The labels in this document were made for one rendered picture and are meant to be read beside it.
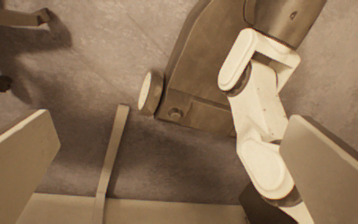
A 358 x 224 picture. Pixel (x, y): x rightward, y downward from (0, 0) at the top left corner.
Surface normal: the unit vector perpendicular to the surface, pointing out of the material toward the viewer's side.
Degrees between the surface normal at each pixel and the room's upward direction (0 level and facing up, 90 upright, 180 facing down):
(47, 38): 0
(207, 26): 0
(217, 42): 0
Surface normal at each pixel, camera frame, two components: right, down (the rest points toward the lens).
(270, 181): -0.90, -0.24
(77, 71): 0.19, 0.53
